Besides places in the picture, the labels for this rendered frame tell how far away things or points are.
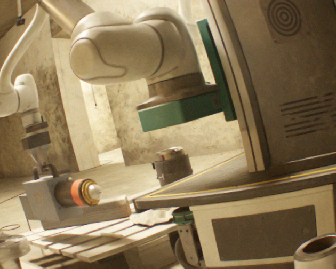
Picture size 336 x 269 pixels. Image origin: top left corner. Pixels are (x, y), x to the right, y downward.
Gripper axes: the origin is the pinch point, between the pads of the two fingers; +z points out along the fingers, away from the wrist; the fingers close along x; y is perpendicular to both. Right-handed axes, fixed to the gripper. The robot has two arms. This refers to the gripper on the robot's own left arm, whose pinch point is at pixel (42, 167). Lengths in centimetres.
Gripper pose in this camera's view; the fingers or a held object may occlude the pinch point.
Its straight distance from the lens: 192.0
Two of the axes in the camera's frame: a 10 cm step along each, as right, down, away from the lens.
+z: 2.6, 9.7, 0.3
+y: -7.5, 1.7, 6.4
